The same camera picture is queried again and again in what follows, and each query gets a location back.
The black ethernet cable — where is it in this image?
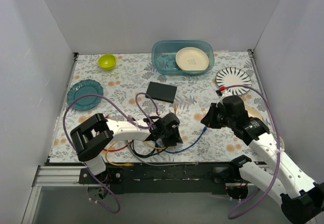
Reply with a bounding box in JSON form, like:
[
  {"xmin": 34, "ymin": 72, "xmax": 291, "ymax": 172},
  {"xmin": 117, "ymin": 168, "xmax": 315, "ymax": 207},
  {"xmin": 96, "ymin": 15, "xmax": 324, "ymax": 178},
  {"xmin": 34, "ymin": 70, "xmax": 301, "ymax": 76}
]
[{"xmin": 126, "ymin": 116, "xmax": 168, "ymax": 158}]

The yellow ethernet cable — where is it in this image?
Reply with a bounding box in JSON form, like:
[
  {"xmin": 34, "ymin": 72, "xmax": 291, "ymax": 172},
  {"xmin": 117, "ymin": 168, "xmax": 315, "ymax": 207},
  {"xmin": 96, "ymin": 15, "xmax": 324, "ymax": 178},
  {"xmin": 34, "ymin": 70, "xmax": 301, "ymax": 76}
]
[
  {"xmin": 103, "ymin": 143, "xmax": 134, "ymax": 167},
  {"xmin": 144, "ymin": 107, "xmax": 178, "ymax": 150}
]

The grey ethernet cable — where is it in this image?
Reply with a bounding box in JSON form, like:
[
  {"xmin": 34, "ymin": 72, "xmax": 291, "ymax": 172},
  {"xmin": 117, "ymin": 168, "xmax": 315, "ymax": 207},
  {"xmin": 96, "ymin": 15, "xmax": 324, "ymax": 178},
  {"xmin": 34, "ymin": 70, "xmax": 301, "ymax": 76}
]
[{"xmin": 131, "ymin": 148, "xmax": 200, "ymax": 166}]

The black network switch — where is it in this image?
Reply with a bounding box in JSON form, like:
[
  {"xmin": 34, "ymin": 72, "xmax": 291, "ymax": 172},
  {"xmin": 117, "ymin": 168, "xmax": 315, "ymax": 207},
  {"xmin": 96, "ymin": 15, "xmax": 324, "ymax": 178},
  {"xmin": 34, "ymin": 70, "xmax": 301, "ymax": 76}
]
[{"xmin": 146, "ymin": 81, "xmax": 177, "ymax": 103}]

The red ethernet cable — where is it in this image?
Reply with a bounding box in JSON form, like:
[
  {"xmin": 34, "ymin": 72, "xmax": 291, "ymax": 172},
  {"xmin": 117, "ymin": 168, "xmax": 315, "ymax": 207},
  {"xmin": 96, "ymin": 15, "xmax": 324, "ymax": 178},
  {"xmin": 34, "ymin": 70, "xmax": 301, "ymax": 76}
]
[{"xmin": 101, "ymin": 144, "xmax": 130, "ymax": 152}]

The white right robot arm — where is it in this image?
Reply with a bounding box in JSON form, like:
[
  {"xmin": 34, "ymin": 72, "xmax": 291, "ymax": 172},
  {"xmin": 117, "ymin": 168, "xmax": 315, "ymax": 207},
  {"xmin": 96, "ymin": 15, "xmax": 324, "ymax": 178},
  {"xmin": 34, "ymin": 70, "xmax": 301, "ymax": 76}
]
[{"xmin": 201, "ymin": 96, "xmax": 323, "ymax": 223}]

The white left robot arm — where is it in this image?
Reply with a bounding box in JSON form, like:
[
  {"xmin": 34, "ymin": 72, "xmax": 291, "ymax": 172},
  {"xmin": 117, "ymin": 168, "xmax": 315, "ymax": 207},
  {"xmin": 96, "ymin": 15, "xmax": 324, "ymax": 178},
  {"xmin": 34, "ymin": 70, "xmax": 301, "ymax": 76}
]
[{"xmin": 70, "ymin": 113, "xmax": 183, "ymax": 184}]

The cream square dish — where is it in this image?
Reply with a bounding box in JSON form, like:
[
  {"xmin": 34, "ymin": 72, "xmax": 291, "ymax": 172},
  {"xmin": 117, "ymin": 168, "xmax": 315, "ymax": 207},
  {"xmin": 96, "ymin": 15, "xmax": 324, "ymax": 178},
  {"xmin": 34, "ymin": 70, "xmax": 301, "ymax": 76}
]
[{"xmin": 245, "ymin": 105, "xmax": 263, "ymax": 120}]

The blue striped white plate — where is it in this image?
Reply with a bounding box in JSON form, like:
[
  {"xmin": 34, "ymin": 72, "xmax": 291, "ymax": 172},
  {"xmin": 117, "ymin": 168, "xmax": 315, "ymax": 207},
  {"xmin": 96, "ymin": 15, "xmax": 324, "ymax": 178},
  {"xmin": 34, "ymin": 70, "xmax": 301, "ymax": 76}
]
[{"xmin": 216, "ymin": 67, "xmax": 252, "ymax": 96}]

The floral table mat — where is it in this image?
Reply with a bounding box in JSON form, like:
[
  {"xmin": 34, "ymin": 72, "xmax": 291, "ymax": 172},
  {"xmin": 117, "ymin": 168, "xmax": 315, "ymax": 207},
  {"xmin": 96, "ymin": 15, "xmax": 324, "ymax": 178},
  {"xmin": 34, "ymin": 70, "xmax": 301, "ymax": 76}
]
[{"xmin": 49, "ymin": 52, "xmax": 271, "ymax": 164}]

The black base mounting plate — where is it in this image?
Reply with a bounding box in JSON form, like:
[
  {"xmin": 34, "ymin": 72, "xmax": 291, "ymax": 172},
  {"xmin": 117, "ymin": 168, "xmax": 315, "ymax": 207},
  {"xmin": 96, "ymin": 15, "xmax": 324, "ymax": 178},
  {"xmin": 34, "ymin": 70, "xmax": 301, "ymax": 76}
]
[{"xmin": 78, "ymin": 162, "xmax": 256, "ymax": 194}]

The cream round plate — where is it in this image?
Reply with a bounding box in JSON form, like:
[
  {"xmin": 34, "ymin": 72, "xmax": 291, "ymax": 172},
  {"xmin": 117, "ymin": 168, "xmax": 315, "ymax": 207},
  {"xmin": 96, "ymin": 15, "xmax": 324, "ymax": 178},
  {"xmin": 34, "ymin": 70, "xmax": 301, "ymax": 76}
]
[{"xmin": 175, "ymin": 47, "xmax": 209, "ymax": 71}]

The blue transparent plastic container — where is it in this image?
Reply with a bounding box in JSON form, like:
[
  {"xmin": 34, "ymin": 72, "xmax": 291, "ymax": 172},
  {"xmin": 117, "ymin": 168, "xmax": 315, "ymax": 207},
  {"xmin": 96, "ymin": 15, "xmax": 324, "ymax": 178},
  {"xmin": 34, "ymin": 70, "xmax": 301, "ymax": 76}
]
[{"xmin": 151, "ymin": 40, "xmax": 215, "ymax": 75}]

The teal scalloped plate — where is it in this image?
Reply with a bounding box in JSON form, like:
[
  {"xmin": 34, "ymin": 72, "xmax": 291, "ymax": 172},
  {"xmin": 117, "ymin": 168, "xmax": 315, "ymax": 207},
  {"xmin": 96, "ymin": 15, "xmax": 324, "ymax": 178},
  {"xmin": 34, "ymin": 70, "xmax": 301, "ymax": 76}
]
[{"xmin": 66, "ymin": 79, "xmax": 104, "ymax": 111}]

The lime green bowl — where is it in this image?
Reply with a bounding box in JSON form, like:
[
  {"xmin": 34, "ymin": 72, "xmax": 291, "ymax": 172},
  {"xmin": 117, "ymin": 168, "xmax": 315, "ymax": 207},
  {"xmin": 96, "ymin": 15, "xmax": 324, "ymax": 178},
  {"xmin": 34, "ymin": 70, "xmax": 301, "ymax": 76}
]
[{"xmin": 98, "ymin": 54, "xmax": 117, "ymax": 71}]

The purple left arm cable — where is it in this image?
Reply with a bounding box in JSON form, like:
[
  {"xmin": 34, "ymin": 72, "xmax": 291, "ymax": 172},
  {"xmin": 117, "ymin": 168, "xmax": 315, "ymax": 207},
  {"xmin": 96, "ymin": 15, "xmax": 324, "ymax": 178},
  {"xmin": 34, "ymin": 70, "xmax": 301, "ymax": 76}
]
[{"xmin": 62, "ymin": 92, "xmax": 163, "ymax": 213}]

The aluminium frame rail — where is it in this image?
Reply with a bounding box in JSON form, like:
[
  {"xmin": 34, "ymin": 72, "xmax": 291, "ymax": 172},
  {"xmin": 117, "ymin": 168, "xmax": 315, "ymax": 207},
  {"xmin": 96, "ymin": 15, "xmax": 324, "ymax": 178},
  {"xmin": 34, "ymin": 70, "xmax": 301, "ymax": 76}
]
[{"xmin": 32, "ymin": 166, "xmax": 83, "ymax": 187}]

